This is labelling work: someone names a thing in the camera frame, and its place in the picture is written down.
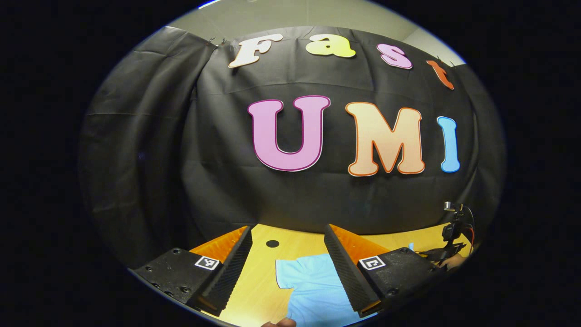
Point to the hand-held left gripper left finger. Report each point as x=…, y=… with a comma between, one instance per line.
x=233, y=268

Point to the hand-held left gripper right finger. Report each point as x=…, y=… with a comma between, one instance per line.
x=347, y=272

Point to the light blue T-shirt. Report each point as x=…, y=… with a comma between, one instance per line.
x=313, y=290

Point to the black backdrop cloth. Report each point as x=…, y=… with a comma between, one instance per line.
x=181, y=159

